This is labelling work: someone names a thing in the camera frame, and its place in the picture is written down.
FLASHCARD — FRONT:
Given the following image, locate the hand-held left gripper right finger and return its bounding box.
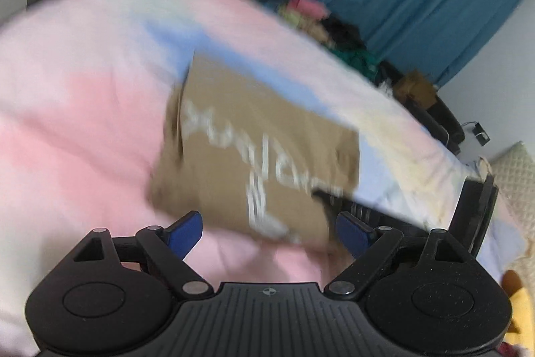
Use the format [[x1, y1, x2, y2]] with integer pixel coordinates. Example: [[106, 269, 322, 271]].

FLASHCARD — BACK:
[[325, 212, 465, 299]]

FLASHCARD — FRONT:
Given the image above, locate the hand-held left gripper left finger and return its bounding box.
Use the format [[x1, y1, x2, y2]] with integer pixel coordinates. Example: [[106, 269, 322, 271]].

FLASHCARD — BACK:
[[73, 211, 213, 301]]

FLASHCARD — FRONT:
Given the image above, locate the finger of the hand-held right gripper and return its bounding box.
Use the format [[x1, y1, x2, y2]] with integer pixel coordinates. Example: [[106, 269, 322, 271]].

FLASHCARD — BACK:
[[313, 190, 423, 236]]

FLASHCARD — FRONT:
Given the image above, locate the tan printed t-shirt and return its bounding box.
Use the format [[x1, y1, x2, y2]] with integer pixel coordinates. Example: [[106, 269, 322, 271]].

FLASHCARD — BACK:
[[148, 52, 362, 249]]

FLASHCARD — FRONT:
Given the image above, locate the white quilted pillow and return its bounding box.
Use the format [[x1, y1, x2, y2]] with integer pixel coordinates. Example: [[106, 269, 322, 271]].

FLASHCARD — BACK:
[[487, 140, 535, 225]]

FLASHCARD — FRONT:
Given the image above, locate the black leather sofa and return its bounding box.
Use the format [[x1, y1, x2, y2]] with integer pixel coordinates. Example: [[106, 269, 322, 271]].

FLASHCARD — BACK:
[[376, 62, 467, 155]]

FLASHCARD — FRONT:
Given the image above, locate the brown cardboard box near curtain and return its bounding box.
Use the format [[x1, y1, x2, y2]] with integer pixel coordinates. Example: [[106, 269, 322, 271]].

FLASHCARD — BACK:
[[392, 70, 438, 109]]

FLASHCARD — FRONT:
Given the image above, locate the green garment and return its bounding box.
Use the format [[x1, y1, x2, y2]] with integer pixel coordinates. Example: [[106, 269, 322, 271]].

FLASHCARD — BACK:
[[334, 47, 381, 82]]

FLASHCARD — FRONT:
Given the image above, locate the pastel bed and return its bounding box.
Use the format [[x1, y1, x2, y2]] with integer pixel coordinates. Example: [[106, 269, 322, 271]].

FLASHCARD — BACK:
[[0, 0, 528, 357]]

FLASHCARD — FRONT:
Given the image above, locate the tan crumpled garment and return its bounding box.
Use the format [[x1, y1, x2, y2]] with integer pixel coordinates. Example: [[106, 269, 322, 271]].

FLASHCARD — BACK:
[[298, 18, 331, 40]]

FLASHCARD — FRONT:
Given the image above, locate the yellow-green garment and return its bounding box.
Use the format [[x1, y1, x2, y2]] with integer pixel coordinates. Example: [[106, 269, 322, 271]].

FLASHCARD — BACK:
[[278, 7, 306, 27]]

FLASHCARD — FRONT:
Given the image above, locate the pink garment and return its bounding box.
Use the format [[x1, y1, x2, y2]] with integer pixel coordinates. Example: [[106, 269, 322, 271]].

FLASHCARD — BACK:
[[292, 0, 331, 17]]

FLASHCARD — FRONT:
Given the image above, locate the wall charger plug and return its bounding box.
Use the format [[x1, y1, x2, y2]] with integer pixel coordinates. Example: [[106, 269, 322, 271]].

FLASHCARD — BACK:
[[461, 121, 491, 147]]

